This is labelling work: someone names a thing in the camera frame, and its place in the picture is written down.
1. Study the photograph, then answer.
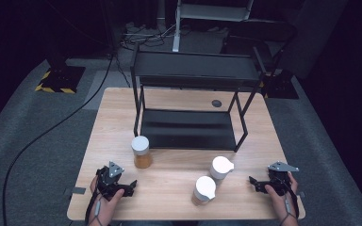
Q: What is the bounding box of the left hand-held gripper cable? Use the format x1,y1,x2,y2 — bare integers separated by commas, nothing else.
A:
84,175,104,226

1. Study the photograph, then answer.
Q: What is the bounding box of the bundle of floor cables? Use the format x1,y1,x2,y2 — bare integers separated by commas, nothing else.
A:
119,21,191,52

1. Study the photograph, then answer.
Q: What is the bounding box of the person's right hand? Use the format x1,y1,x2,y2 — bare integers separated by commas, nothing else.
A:
264,171,300,226

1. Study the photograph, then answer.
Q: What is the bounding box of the black stand base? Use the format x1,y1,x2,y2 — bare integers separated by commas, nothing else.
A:
259,69,300,101

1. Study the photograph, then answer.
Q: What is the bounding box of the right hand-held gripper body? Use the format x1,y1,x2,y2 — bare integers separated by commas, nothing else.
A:
264,161,300,198

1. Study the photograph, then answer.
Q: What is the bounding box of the black metal shelf rack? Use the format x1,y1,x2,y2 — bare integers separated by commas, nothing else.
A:
130,41,264,153

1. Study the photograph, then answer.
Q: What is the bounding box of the white metal stand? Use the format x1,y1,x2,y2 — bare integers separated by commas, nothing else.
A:
172,0,255,53

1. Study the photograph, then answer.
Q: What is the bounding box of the right hand-held gripper cable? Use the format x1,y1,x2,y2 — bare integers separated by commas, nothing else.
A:
277,180,300,226

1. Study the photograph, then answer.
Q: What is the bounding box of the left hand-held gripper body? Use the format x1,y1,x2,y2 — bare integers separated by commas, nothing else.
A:
95,161,130,202

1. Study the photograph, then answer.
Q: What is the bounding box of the orange spice jar lid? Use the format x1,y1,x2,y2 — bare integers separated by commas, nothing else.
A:
130,135,154,170

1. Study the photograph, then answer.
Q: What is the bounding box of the person's left hand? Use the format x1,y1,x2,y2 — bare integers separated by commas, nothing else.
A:
89,175,125,226

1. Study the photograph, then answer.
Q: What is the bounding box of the dark grey office chair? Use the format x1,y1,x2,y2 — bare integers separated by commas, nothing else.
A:
225,0,351,81

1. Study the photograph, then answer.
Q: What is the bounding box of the long black floor cable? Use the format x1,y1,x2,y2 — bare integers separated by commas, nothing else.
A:
1,51,115,226

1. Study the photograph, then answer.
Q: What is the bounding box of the brown spice jar spout lid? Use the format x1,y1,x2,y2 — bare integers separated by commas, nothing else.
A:
190,175,218,207

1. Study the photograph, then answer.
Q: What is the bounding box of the hand-held gripper cable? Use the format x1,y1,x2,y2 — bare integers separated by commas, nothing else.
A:
277,180,300,226
84,175,104,226

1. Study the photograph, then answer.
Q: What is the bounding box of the black stand base hazard tape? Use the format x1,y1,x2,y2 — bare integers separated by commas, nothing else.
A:
34,64,87,95

